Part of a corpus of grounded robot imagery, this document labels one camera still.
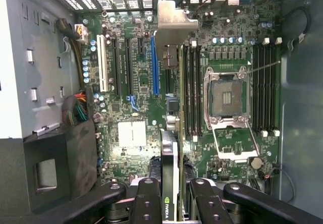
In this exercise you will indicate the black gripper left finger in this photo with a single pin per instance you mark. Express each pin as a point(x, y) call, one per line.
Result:
point(147, 203)

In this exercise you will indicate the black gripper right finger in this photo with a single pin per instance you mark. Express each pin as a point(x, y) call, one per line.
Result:
point(209, 209)

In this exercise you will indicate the coin cell battery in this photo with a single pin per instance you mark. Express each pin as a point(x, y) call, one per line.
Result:
point(256, 163)

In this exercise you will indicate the metal socket cover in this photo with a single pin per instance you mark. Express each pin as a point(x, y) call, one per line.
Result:
point(236, 143)

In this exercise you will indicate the silver chipset heatsink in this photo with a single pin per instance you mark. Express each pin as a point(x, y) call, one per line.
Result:
point(132, 133)

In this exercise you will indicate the black plastic fan shroud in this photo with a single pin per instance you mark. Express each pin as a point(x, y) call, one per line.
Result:
point(80, 153)

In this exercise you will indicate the blue board connector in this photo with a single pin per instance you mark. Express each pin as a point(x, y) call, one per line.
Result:
point(132, 103)

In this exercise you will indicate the CPU socket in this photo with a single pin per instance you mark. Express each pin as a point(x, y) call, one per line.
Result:
point(227, 100)

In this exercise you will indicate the green motherboard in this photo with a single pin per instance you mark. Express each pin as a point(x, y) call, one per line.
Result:
point(141, 82)

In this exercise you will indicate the black RAM slot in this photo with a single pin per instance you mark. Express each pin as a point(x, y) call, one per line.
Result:
point(269, 87)
point(186, 87)
point(199, 87)
point(262, 87)
point(192, 87)
point(275, 87)
point(256, 87)

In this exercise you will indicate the long black expansion slot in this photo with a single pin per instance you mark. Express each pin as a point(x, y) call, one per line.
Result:
point(116, 67)
point(169, 82)
point(129, 67)

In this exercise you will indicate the black open PC case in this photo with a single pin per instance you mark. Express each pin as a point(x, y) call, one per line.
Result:
point(300, 108)

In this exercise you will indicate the blue expansion slot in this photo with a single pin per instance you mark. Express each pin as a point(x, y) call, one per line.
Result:
point(155, 67)

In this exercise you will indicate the white expansion slot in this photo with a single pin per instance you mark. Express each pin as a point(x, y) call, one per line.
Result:
point(103, 65)

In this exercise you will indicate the thin metal locking lever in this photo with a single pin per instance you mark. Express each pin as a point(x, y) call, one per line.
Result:
point(263, 66)

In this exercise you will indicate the short black expansion slot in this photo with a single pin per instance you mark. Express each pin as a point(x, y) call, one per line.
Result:
point(141, 46)

